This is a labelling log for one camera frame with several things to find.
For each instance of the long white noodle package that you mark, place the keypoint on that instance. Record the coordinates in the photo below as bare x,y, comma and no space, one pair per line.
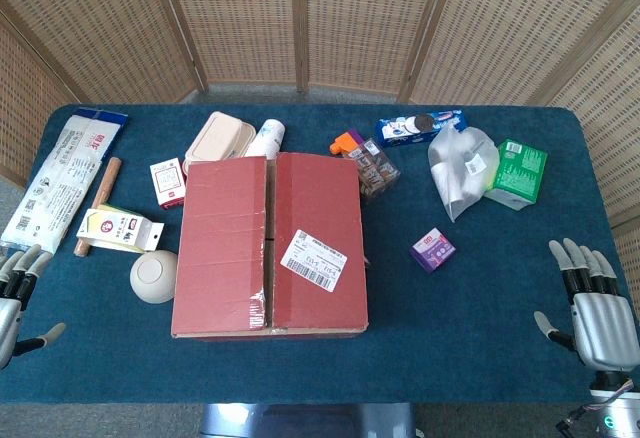
55,183

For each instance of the clear bag of white cups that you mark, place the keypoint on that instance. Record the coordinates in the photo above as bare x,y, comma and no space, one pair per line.
462,168

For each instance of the dark robot base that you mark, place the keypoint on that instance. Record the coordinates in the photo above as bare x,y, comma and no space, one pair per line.
300,420

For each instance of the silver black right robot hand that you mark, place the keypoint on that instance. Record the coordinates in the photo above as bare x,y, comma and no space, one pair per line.
605,328

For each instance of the beige lunch box container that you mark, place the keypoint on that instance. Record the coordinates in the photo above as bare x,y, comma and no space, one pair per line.
215,138

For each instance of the blue cookie package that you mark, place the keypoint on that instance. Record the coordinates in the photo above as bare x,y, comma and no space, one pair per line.
420,128

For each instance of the dark blue table cloth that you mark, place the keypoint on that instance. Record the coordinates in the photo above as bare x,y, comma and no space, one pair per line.
475,318

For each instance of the green tissue pack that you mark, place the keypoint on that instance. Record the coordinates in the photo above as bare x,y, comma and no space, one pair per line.
520,173

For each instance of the small purple box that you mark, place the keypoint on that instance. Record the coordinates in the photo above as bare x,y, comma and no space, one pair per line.
434,250

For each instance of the small white red box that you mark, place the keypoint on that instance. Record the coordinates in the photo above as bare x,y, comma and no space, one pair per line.
167,183

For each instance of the beige round bowl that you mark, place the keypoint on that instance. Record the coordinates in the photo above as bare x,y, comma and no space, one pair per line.
152,275

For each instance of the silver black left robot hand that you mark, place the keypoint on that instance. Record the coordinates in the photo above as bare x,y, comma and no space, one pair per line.
10,318

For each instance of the white yellow hang-tab box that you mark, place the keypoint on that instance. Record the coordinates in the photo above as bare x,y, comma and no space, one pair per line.
115,228

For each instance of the red cardboard box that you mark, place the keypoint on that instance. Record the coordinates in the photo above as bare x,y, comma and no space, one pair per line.
220,238

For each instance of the wooden rolling pin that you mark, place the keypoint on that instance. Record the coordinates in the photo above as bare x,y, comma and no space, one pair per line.
107,183

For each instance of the wooden wicker folding screen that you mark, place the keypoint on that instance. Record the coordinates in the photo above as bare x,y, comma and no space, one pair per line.
250,18

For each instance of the clear brown snack pack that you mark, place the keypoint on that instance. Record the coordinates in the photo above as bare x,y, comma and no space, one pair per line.
377,170

